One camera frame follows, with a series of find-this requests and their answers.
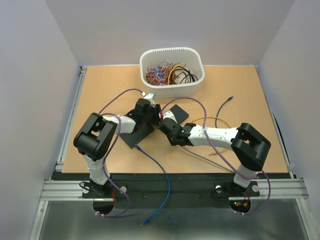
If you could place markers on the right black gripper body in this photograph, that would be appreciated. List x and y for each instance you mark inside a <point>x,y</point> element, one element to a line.
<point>172,140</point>

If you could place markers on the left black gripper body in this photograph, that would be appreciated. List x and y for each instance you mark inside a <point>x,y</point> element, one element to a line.
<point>151,117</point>

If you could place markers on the black network switch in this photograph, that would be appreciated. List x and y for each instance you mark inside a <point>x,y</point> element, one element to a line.
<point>132,139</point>
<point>179,114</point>

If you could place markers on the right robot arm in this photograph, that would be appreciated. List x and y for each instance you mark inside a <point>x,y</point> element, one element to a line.
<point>249,145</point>

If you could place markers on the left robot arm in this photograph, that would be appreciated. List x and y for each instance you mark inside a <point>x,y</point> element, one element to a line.
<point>94,139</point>

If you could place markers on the white plastic bin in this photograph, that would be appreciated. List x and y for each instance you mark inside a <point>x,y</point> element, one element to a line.
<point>171,72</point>

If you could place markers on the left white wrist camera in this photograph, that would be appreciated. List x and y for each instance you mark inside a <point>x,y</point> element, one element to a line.
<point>148,96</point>

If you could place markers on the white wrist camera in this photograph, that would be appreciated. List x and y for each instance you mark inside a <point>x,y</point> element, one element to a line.
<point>168,115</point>
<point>148,96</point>

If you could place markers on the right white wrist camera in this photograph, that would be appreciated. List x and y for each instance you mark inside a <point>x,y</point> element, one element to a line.
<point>168,115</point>

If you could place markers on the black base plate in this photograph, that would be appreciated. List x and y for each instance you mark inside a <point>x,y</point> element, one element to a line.
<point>177,190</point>

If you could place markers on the aluminium frame rail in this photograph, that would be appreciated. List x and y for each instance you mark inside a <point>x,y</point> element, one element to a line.
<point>71,191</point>

